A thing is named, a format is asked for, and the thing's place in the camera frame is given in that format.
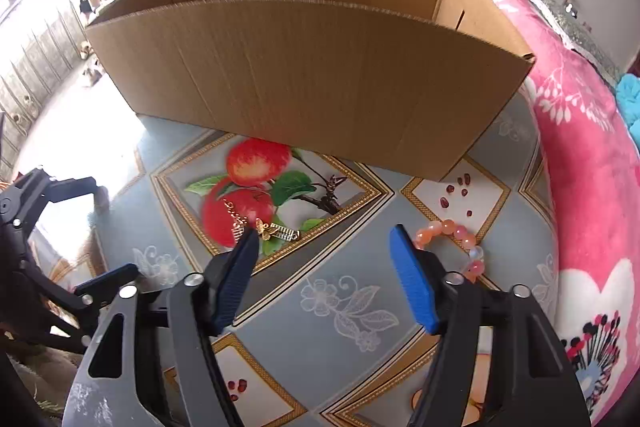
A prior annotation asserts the fruit printed tablecloth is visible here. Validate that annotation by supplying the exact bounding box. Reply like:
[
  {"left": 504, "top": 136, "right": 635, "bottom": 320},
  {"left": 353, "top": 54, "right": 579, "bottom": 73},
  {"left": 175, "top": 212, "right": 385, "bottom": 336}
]
[{"left": 30, "top": 107, "right": 561, "bottom": 427}]

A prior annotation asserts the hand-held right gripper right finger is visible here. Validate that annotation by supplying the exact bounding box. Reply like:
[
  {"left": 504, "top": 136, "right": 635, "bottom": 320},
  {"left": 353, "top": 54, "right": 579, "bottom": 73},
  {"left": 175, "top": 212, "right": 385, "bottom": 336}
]
[{"left": 390, "top": 223, "right": 593, "bottom": 427}]

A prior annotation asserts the pink floral blanket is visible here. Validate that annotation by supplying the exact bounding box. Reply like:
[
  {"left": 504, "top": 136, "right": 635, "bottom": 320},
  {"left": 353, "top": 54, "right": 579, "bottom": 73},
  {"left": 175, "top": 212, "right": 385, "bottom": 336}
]
[{"left": 477, "top": 0, "right": 640, "bottom": 425}]

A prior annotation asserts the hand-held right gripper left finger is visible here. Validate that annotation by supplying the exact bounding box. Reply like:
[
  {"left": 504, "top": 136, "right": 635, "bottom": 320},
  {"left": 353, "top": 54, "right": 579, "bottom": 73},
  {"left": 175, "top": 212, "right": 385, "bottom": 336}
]
[{"left": 62, "top": 227, "right": 261, "bottom": 427}]

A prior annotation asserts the silver sequin cloth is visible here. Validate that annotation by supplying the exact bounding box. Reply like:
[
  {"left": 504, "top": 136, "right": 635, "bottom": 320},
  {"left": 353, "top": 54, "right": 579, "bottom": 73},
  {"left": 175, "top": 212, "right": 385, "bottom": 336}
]
[{"left": 530, "top": 0, "right": 626, "bottom": 82}]

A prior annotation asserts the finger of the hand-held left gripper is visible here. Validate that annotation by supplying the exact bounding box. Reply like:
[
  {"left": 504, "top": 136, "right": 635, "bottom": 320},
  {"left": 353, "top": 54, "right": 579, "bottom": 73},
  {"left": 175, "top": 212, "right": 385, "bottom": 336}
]
[
  {"left": 0, "top": 167, "right": 98, "bottom": 233},
  {"left": 20, "top": 257, "right": 141, "bottom": 353}
]

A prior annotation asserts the cardboard box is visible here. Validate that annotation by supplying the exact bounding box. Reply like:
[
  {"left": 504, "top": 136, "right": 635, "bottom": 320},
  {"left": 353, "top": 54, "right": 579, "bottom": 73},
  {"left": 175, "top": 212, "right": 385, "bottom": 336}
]
[{"left": 85, "top": 0, "right": 537, "bottom": 182}]

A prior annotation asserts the metal window railing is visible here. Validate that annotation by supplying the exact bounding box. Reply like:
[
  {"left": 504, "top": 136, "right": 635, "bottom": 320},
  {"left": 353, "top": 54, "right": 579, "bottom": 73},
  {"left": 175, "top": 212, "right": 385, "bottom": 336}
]
[{"left": 0, "top": 0, "right": 101, "bottom": 178}]

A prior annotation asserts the white shoe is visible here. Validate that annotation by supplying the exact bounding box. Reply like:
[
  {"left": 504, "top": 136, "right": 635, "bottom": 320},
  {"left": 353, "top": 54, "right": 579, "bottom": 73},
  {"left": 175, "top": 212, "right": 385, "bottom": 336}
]
[{"left": 82, "top": 59, "right": 103, "bottom": 88}]

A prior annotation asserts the blue cloth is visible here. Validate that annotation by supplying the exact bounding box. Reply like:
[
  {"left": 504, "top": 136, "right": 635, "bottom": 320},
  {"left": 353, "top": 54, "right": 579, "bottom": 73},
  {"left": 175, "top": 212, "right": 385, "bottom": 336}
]
[{"left": 615, "top": 74, "right": 640, "bottom": 128}]

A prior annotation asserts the gold charm bracelet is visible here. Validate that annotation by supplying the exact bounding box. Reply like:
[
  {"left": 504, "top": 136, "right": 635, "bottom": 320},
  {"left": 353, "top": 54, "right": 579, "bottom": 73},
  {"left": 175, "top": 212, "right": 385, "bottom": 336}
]
[{"left": 222, "top": 199, "right": 301, "bottom": 248}]

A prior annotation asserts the white fleece cloth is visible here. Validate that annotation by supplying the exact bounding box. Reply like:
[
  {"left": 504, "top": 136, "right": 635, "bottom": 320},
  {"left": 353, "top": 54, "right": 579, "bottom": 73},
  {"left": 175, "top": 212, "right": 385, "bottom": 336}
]
[{"left": 10, "top": 347, "right": 86, "bottom": 413}]

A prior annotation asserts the pink bead bracelet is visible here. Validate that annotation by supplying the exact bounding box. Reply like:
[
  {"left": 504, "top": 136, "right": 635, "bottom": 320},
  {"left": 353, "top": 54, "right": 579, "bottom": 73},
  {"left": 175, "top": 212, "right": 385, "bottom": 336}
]
[{"left": 414, "top": 219, "right": 487, "bottom": 284}]

